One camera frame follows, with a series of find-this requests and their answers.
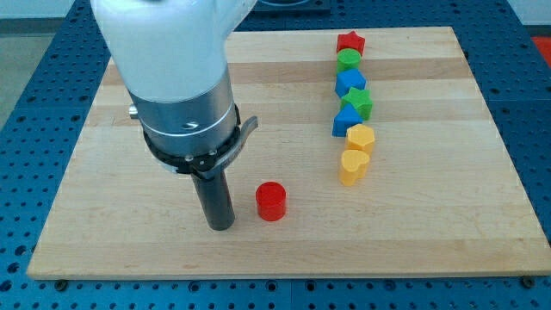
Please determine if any black tool clamp with lever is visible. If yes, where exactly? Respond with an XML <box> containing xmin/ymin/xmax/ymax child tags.
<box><xmin>143</xmin><ymin>116</ymin><xmax>258</xmax><ymax>180</ymax></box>

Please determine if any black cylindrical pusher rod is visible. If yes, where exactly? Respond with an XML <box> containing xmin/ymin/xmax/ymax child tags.
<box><xmin>192</xmin><ymin>171</ymin><xmax>235</xmax><ymax>231</ymax></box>

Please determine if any red cylinder block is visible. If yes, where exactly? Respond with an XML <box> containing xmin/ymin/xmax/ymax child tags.
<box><xmin>255</xmin><ymin>182</ymin><xmax>287</xmax><ymax>221</ymax></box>

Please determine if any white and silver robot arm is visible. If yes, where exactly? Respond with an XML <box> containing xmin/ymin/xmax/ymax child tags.
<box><xmin>90</xmin><ymin>0</ymin><xmax>258</xmax><ymax>231</ymax></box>

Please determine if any yellow heart block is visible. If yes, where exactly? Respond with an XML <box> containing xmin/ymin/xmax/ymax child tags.
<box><xmin>338</xmin><ymin>150</ymin><xmax>370</xmax><ymax>186</ymax></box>

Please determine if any blue triangle block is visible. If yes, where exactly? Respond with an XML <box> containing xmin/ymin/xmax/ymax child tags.
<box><xmin>331</xmin><ymin>103</ymin><xmax>363</xmax><ymax>137</ymax></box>

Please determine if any yellow pentagon block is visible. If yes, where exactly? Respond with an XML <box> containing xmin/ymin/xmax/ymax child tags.
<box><xmin>345</xmin><ymin>124</ymin><xmax>375</xmax><ymax>155</ymax></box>

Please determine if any green star block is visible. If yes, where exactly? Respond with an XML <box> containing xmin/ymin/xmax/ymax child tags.
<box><xmin>340</xmin><ymin>87</ymin><xmax>373</xmax><ymax>121</ymax></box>

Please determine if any blue cube block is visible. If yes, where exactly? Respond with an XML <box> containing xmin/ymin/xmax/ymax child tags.
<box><xmin>335</xmin><ymin>68</ymin><xmax>367</xmax><ymax>97</ymax></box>

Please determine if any green cylinder block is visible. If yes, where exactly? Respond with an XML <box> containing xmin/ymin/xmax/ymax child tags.
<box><xmin>336</xmin><ymin>48</ymin><xmax>362</xmax><ymax>73</ymax></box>

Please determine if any red star block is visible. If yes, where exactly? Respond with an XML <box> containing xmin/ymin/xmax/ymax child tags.
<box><xmin>336</xmin><ymin>31</ymin><xmax>366</xmax><ymax>55</ymax></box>

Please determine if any wooden board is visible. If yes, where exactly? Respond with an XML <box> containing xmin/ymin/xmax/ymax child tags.
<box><xmin>28</xmin><ymin>27</ymin><xmax>550</xmax><ymax>280</ymax></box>

